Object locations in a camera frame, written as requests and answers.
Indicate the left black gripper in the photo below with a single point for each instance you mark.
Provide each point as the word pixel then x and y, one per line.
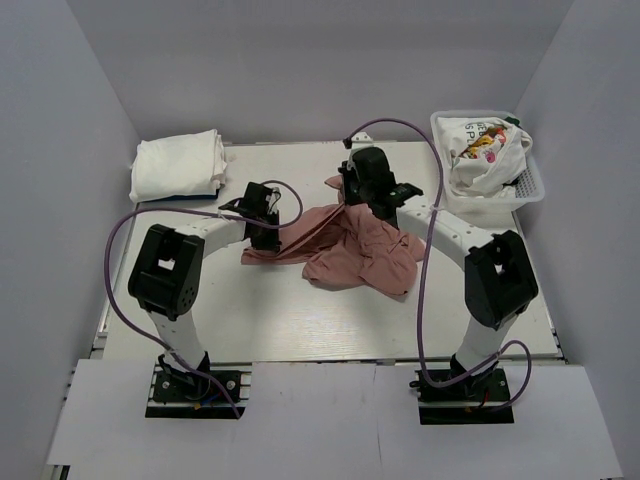
pixel 273 243

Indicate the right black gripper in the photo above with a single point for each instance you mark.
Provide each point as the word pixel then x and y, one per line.
pixel 349 170

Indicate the pink mario t shirt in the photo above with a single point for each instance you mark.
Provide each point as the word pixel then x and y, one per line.
pixel 342 247

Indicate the white green spongebob t shirt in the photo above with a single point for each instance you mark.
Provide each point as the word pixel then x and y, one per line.
pixel 485 156

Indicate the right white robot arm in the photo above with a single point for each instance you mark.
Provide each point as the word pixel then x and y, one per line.
pixel 499 282

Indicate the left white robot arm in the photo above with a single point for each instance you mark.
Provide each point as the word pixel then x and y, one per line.
pixel 166 276

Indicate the folded white t shirt stack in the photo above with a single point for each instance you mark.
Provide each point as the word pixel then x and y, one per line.
pixel 178 166

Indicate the folded dark blue t shirt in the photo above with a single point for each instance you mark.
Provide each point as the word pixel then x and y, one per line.
pixel 184 197

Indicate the white plastic basket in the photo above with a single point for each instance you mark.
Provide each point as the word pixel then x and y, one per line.
pixel 529 187

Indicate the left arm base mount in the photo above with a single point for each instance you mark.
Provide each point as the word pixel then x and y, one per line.
pixel 170 398

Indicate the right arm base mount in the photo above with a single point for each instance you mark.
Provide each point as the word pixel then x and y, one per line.
pixel 465 403

